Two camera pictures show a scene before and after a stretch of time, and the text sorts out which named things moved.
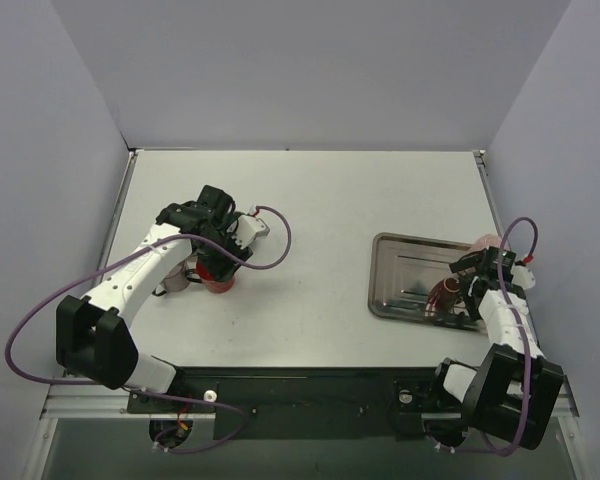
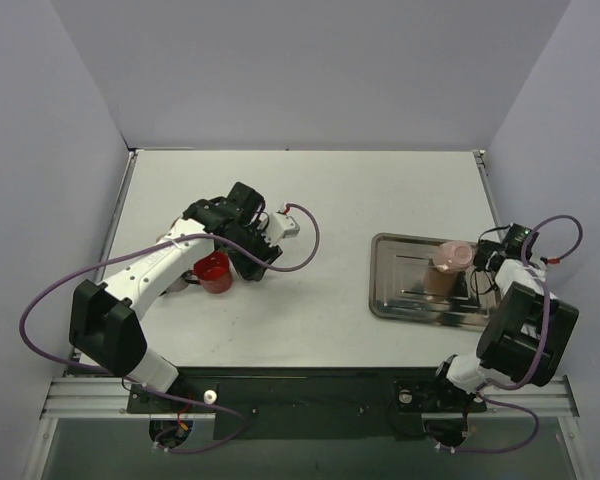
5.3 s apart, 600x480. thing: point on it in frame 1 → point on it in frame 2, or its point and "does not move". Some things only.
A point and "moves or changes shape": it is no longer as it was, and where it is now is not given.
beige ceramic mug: (177, 281) does not move
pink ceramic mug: (489, 240) moves or changes shape
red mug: (203, 274) does not move
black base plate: (299, 402) does not move
